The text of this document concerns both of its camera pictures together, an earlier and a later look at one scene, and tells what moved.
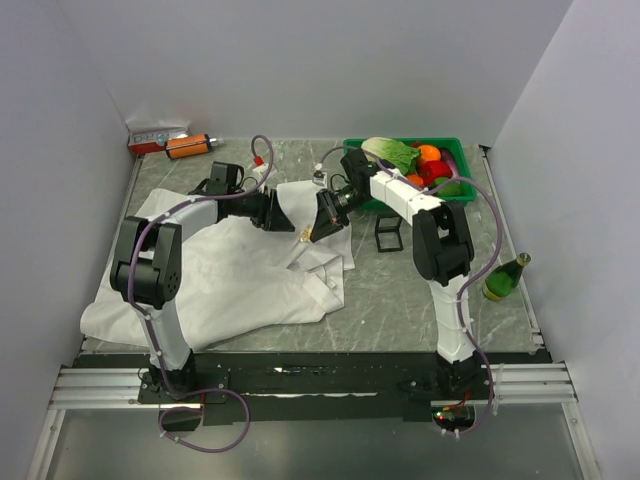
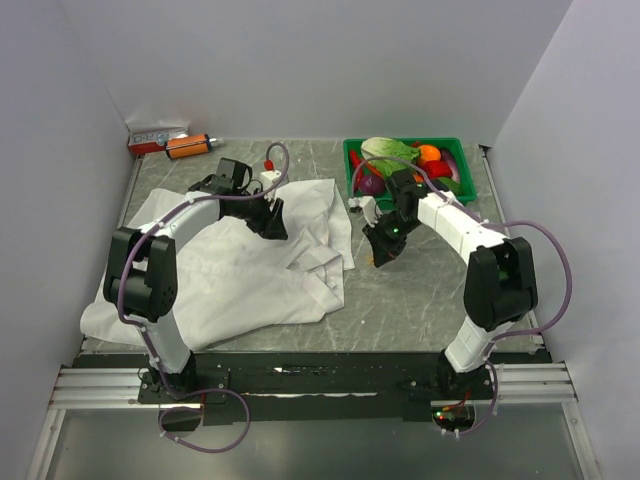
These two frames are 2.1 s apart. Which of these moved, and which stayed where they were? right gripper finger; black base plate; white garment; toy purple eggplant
Moved: right gripper finger
Stayed: white garment; toy purple eggplant; black base plate
